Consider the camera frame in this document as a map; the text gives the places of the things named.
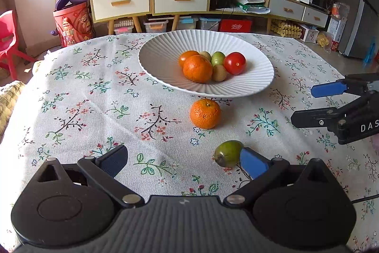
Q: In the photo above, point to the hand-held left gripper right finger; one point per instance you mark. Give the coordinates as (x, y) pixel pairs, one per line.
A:
(253, 162)

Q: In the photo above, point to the small smooth orange tangerine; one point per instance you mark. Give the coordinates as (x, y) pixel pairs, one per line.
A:
(186, 56)

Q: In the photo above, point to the beige knit cushion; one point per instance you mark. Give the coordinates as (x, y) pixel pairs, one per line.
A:
(10, 104)

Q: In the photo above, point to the white ribbed plate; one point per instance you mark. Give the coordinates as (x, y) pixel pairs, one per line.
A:
(160, 63)

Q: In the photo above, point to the green lime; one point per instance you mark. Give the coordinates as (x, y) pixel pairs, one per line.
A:
(218, 58)

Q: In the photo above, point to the red plastic chair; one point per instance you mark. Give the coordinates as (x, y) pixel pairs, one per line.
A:
(9, 39)

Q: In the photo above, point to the red flat box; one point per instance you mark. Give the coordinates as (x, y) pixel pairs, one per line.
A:
(235, 25)

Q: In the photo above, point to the green plum with brown tip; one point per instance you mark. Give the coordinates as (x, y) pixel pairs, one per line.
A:
(227, 153)

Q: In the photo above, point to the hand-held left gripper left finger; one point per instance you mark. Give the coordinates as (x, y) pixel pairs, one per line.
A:
(114, 160)

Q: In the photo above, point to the white patterned cube box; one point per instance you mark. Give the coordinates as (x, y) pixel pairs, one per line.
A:
(309, 35)

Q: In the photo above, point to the stack of papers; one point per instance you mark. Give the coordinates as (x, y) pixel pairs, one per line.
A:
(251, 2)

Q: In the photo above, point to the red tomato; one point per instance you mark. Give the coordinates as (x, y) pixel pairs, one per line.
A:
(235, 64)

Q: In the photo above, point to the floral tablecloth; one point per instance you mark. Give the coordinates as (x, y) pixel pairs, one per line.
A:
(97, 122)

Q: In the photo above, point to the red printed bucket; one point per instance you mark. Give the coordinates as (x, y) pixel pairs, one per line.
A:
(74, 26)

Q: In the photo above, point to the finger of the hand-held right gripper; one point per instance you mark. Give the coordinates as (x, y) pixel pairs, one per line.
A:
(328, 90)
(316, 118)

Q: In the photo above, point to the curved wooden console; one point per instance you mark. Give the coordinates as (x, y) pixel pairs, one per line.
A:
(291, 10)

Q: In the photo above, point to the brown kiwi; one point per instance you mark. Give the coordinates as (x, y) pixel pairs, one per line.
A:
(220, 73)
(205, 55)

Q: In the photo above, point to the clear storage box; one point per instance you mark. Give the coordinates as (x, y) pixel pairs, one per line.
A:
(123, 27)
(208, 24)
(155, 25)
(187, 24)

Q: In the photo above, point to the yellow snack bag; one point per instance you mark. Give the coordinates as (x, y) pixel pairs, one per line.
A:
(324, 40)

